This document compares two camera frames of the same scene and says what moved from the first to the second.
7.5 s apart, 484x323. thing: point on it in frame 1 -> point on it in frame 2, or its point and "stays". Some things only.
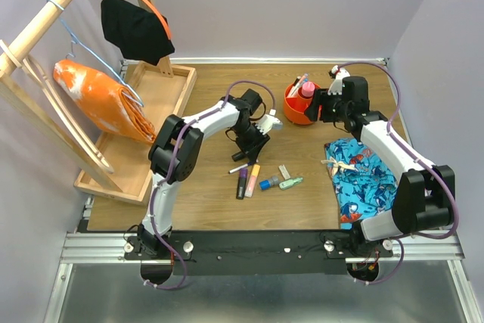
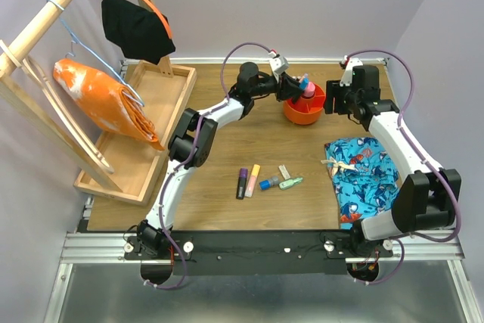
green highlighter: [289, 183] stays
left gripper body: [249, 138] -> [280, 90]
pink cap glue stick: [308, 88] stays
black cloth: [141, 35] stays
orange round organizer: [295, 107] stays
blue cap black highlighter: [237, 156] -> [305, 82]
